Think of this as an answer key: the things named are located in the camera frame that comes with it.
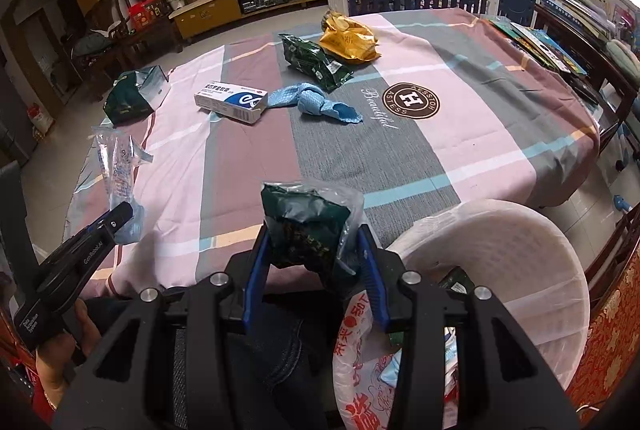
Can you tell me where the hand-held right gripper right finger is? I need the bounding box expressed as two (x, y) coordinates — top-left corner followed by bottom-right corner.
(357, 224), (581, 430)

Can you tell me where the yellow snack packet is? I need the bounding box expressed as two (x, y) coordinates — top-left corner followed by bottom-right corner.
(319, 10), (382, 64)

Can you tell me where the blue knotted cloth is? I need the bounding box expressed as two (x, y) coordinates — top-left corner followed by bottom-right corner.
(267, 82), (364, 125)

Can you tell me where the white red sack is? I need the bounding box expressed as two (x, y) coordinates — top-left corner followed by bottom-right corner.
(26, 103), (56, 136)

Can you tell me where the dark green packet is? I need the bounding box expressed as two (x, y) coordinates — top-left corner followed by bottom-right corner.
(260, 180), (366, 291)

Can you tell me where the white plastic waste bin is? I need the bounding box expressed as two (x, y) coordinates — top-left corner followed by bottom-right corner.
(392, 199), (591, 411)

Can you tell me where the pile of books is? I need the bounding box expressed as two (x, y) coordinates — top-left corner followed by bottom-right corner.
(487, 0), (640, 76)

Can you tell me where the yellow wooden television cabinet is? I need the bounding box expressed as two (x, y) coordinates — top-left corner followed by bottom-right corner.
(169, 0), (331, 42)

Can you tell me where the dark green tissue box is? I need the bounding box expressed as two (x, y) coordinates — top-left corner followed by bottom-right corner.
(102, 65), (172, 127)

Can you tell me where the white blue medicine box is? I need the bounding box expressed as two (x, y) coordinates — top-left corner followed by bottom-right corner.
(194, 80), (269, 126)

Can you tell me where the red gift box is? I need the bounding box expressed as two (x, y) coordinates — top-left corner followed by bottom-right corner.
(127, 0), (168, 30)

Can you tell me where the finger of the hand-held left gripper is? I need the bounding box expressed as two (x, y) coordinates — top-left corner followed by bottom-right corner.
(37, 201), (135, 296)

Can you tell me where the person's right leg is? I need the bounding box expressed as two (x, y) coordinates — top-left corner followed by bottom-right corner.
(187, 293), (346, 430)

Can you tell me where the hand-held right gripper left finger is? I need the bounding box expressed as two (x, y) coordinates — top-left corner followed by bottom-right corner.
(52, 223), (273, 430)

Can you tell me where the clear plastic bag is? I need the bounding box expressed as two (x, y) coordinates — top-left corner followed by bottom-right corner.
(90, 123), (153, 246)

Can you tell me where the white red-printed plastic bag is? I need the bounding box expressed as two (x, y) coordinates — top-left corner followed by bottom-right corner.
(332, 283), (461, 430)

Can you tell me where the red cardboard box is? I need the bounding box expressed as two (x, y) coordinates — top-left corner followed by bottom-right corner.
(0, 305), (56, 426)

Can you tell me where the striped plaid tablecloth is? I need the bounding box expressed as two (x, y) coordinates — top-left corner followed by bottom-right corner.
(62, 5), (601, 306)

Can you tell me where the green snack packet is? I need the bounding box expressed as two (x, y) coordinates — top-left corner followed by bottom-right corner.
(278, 33), (353, 94)

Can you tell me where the red gold patterned cloth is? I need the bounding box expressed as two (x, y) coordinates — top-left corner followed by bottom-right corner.
(565, 255), (640, 411)

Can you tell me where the dark wooden side table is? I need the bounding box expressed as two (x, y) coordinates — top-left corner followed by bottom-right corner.
(532, 3), (640, 146)

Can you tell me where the dark clothes pile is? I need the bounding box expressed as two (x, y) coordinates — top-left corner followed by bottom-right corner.
(72, 28), (126, 58)

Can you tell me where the person's left hand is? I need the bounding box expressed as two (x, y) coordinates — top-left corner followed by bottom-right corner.
(35, 300), (103, 406)

